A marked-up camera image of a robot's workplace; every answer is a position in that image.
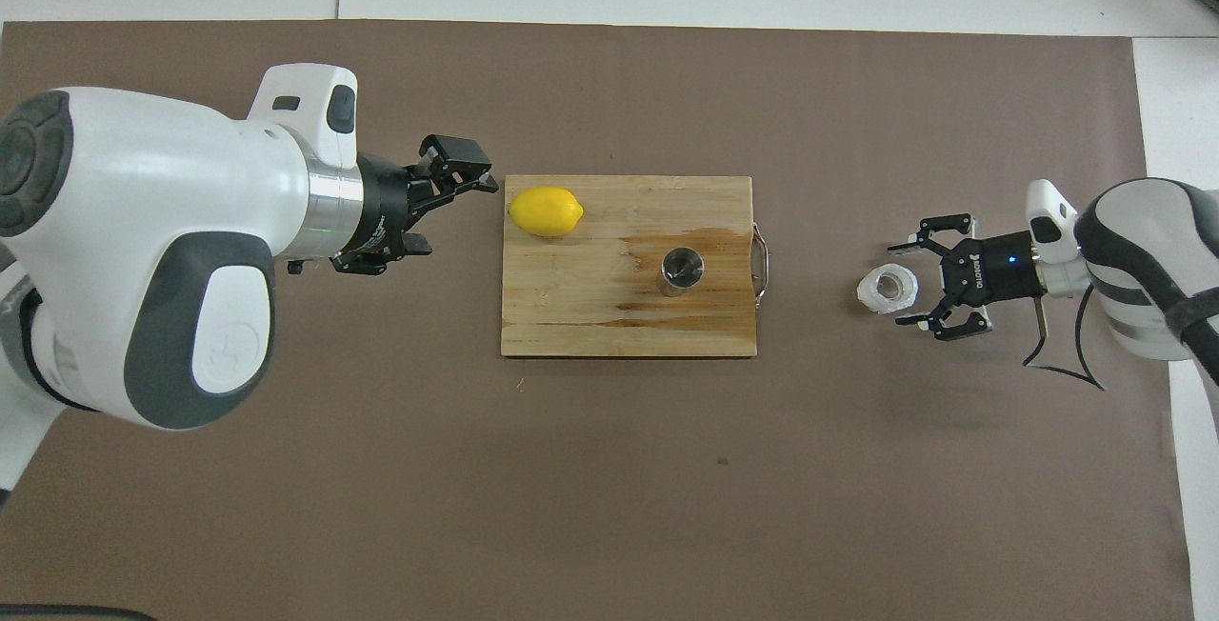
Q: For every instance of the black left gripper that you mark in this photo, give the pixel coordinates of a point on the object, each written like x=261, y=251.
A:
x=390, y=207

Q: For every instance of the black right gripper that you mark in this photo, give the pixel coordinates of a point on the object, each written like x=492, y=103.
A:
x=990, y=269

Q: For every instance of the steel double jigger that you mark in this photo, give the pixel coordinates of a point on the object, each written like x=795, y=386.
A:
x=683, y=269

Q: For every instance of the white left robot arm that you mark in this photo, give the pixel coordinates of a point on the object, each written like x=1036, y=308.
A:
x=152, y=183

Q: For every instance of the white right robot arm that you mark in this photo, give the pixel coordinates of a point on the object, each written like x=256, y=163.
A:
x=1152, y=259

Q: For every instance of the yellow lemon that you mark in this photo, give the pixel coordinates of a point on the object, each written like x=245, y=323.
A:
x=545, y=211

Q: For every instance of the wooden cutting board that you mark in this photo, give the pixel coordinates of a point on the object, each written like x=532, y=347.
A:
x=590, y=307

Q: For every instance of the brown paper table mat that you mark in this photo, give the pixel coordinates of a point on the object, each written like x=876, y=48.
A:
x=609, y=507

